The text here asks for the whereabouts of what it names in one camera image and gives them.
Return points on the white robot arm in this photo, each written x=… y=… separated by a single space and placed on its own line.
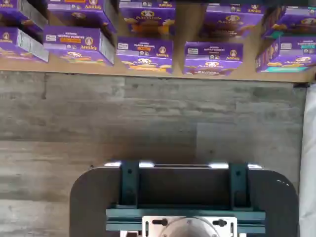
x=190 y=229

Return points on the purple snack boxes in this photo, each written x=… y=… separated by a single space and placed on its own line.
x=179 y=64

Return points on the silver robot mounting plate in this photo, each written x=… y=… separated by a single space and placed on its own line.
x=148 y=229

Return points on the silver metal block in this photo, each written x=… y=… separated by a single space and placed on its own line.
x=242 y=234
x=128 y=234

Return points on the white curtain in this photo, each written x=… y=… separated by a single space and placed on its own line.
x=309 y=160

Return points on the teal metal mounting frame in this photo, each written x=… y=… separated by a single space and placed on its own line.
x=185 y=213

